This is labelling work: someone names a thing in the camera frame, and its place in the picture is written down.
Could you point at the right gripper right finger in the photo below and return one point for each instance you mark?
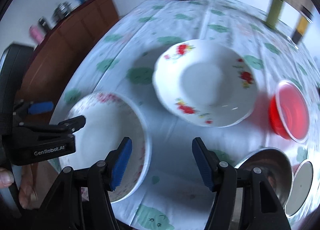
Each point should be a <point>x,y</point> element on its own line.
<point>204,162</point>

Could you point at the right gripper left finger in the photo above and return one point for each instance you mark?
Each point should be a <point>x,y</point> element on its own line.
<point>116,163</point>

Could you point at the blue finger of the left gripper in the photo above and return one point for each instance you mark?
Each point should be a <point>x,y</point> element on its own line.
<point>40,107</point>
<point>72,125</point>

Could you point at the pink floral rim plate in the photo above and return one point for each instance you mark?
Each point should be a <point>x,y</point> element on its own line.
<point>109,118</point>

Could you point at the red flower scalloped plate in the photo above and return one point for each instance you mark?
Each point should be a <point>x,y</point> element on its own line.
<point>205,83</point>

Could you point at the red plastic bowl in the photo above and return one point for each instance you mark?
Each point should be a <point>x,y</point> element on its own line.
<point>288,112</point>

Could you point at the person's left hand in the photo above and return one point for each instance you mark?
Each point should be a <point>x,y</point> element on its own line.
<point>27,189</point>

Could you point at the brown wooden sideboard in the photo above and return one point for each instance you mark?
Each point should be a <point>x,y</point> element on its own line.
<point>64,48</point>

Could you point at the stainless steel bowl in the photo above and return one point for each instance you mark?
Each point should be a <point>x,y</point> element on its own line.
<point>276,166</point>

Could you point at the pink thermos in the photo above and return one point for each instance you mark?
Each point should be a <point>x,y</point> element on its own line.
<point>36,34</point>

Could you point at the black thermos flask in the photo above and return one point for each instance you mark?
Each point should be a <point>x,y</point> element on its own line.
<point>43,23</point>

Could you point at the cloud print tablecloth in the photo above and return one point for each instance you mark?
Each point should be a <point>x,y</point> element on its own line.
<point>173,195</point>

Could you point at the silver rice cooker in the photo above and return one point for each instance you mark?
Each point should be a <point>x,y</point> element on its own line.
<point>62,11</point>

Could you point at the clear tea bottle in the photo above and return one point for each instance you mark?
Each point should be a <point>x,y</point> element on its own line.
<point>302,25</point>

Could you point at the green tumbler bottle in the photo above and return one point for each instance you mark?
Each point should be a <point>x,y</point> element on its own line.
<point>274,13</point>

